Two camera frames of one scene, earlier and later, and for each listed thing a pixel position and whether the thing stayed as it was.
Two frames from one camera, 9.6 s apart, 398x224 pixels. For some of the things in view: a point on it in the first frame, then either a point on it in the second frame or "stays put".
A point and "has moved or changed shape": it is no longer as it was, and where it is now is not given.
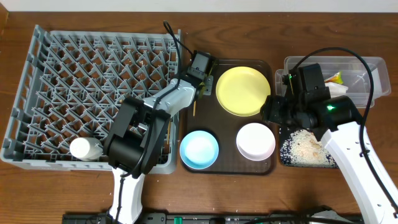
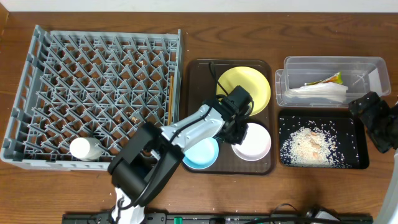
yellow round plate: [241, 91] stays put
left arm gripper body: [207, 79] to [236, 134]
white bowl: [255, 142] has moved or changed shape
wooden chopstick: [194, 112] has moved or changed shape
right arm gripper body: [283, 112] to [380, 121]
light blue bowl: [199, 149] stays put
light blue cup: [86, 149] stays put
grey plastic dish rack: [71, 86] stays put
